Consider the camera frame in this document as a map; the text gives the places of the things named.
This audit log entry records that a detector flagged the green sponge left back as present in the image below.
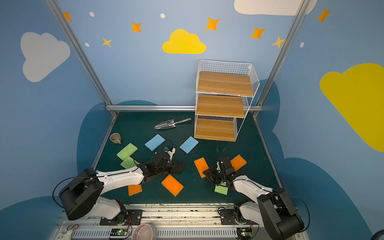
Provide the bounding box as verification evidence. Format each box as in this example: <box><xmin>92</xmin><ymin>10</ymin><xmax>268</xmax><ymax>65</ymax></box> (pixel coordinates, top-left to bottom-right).
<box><xmin>117</xmin><ymin>143</ymin><xmax>138</xmax><ymax>161</ymax></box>

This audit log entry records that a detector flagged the white wire wooden shelf rack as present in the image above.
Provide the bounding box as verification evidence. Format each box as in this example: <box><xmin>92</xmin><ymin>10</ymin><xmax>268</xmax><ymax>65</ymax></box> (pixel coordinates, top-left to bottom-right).
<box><xmin>194</xmin><ymin>60</ymin><xmax>260</xmax><ymax>142</ymax></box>

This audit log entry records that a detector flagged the white power plug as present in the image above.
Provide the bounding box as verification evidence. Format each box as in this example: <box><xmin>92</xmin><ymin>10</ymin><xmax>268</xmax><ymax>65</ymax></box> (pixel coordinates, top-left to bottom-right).
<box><xmin>54</xmin><ymin>230</ymin><xmax>73</xmax><ymax>240</ymax></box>

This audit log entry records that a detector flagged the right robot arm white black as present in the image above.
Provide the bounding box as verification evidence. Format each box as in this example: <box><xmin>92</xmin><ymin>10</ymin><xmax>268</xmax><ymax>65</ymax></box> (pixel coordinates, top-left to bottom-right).
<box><xmin>195</xmin><ymin>156</ymin><xmax>310</xmax><ymax>240</ymax></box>

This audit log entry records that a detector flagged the silver metal scoop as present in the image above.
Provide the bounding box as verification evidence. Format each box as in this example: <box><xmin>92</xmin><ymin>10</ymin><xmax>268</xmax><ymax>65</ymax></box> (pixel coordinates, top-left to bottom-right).
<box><xmin>154</xmin><ymin>118</ymin><xmax>191</xmax><ymax>130</ymax></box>

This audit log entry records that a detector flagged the beige ceramic mug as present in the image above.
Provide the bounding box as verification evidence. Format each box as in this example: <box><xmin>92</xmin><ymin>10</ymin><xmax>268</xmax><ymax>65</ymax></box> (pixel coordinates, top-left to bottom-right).
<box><xmin>109</xmin><ymin>133</ymin><xmax>122</xmax><ymax>145</ymax></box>

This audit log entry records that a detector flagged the blue sponge left centre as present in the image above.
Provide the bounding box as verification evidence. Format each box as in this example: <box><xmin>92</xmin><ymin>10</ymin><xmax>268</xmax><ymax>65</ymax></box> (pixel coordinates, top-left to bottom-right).
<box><xmin>145</xmin><ymin>134</ymin><xmax>165</xmax><ymax>152</ymax></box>

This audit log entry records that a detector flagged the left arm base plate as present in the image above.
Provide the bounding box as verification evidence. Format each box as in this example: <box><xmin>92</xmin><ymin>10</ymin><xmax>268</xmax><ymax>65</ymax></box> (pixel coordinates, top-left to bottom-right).
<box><xmin>100</xmin><ymin>209</ymin><xmax>143</xmax><ymax>226</ymax></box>

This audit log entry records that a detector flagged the pink bowl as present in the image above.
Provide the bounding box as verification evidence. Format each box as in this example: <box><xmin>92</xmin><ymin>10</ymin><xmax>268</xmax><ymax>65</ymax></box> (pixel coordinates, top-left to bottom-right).
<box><xmin>132</xmin><ymin>224</ymin><xmax>158</xmax><ymax>240</ymax></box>

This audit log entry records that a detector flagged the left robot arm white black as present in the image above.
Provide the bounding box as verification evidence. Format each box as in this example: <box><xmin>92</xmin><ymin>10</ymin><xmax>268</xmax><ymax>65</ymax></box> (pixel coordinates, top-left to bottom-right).
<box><xmin>59</xmin><ymin>148</ymin><xmax>186</xmax><ymax>224</ymax></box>

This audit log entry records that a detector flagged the green sponge right front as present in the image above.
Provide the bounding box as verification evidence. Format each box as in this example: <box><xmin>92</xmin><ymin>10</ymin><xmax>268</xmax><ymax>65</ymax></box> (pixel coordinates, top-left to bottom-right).
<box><xmin>215</xmin><ymin>182</ymin><xmax>229</xmax><ymax>196</ymax></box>

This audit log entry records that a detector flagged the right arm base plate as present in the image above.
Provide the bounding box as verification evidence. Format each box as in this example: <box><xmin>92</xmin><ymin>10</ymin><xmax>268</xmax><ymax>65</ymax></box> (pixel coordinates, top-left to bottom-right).
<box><xmin>217</xmin><ymin>207</ymin><xmax>260</xmax><ymax>225</ymax></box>

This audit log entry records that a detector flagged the green circuit board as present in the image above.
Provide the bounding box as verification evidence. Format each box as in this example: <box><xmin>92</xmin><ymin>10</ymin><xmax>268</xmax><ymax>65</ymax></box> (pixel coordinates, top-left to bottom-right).
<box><xmin>109</xmin><ymin>229</ymin><xmax>128</xmax><ymax>240</ymax></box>
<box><xmin>236</xmin><ymin>228</ymin><xmax>253</xmax><ymax>240</ymax></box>

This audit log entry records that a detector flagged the green sponge near left gripper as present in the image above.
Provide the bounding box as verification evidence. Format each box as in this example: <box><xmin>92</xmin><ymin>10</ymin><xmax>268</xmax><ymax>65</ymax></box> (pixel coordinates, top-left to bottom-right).
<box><xmin>121</xmin><ymin>157</ymin><xmax>139</xmax><ymax>169</ymax></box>

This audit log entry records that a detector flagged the right green circuit board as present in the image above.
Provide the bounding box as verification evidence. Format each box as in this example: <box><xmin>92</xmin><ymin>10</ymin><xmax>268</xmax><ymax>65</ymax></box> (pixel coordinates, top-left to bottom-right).
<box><xmin>236</xmin><ymin>228</ymin><xmax>253</xmax><ymax>240</ymax></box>

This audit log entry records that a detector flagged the blue sponge near shelf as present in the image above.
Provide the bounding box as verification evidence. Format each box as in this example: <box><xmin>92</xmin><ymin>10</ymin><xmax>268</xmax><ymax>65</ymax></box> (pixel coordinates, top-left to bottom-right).
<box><xmin>180</xmin><ymin>137</ymin><xmax>199</xmax><ymax>154</ymax></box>

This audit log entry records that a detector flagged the left green circuit board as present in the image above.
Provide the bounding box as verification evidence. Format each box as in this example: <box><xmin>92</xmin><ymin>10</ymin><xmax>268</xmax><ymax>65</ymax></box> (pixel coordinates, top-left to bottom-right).
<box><xmin>109</xmin><ymin>229</ymin><xmax>128</xmax><ymax>240</ymax></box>

